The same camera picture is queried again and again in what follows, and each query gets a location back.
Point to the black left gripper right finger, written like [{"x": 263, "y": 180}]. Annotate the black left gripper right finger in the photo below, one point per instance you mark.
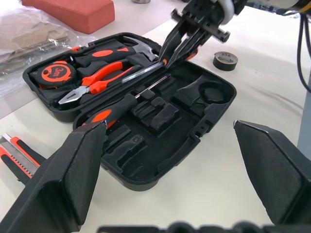
[{"x": 274, "y": 170}]

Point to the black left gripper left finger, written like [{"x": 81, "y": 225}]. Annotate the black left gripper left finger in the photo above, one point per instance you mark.
[{"x": 60, "y": 174}]

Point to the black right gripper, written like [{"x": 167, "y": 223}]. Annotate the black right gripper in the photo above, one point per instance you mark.
[{"x": 204, "y": 14}]

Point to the orange screwdriver with steel shaft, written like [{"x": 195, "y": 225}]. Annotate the orange screwdriver with steel shaft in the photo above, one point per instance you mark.
[{"x": 141, "y": 72}]

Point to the black plastic tool case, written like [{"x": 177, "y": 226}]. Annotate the black plastic tool case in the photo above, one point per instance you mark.
[{"x": 170, "y": 145}]

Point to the black electrical tape roll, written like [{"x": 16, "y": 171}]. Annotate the black electrical tape roll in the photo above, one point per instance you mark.
[{"x": 225, "y": 61}]

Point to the orange black utility knife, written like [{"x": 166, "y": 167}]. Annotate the orange black utility knife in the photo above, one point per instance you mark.
[{"x": 14, "y": 150}]

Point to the grey upright panel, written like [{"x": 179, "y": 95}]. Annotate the grey upright panel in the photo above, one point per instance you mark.
[{"x": 305, "y": 116}]

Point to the black orange Phillips screwdriver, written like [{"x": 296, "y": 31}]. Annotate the black orange Phillips screwdriver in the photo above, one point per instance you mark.
[{"x": 121, "y": 104}]

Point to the black orange 3m tape measure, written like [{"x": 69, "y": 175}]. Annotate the black orange 3m tape measure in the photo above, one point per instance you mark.
[{"x": 58, "y": 72}]

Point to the red brick block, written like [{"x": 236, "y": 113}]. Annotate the red brick block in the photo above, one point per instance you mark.
[{"x": 77, "y": 12}]

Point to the clear plastic bag with cardboard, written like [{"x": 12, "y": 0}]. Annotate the clear plastic bag with cardboard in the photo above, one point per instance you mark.
[{"x": 29, "y": 43}]

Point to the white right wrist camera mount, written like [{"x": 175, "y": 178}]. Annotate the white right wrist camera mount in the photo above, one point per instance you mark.
[{"x": 227, "y": 12}]

